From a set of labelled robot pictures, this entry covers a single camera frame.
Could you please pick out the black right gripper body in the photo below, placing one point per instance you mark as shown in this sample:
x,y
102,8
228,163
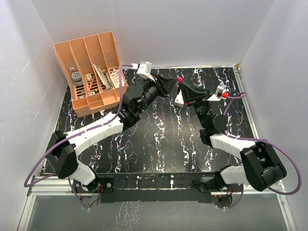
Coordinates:
x,y
202,108

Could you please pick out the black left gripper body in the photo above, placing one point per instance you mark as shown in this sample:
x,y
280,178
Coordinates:
x,y
153,89

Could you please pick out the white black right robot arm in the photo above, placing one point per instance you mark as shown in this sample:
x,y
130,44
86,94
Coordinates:
x,y
261,166

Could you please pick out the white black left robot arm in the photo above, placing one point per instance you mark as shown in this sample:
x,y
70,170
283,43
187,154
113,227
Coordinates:
x,y
63,150

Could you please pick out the small white red box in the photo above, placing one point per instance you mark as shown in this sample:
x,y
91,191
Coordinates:
x,y
179,100

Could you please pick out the white labelled packet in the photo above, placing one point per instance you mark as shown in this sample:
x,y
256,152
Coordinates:
x,y
114,76

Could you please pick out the white striped card packet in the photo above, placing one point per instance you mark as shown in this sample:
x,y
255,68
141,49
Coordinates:
x,y
101,76

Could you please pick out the small beige box in organizer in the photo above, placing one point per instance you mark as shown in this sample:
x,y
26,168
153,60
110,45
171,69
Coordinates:
x,y
90,77

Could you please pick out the orange plastic file organizer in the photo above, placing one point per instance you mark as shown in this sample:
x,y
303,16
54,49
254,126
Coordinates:
x,y
79,55

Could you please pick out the grey round tin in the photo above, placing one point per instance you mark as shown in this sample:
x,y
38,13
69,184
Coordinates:
x,y
76,78

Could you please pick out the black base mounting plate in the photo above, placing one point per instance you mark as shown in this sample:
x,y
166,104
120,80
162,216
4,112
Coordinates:
x,y
162,187

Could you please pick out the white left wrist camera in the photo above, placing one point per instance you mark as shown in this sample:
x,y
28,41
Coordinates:
x,y
144,70

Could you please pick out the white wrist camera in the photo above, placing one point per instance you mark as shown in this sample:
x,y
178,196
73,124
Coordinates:
x,y
220,94
144,70

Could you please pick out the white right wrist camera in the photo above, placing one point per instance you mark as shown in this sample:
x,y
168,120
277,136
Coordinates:
x,y
220,94

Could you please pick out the aluminium frame rail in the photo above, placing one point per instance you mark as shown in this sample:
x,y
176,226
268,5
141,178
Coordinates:
x,y
61,205

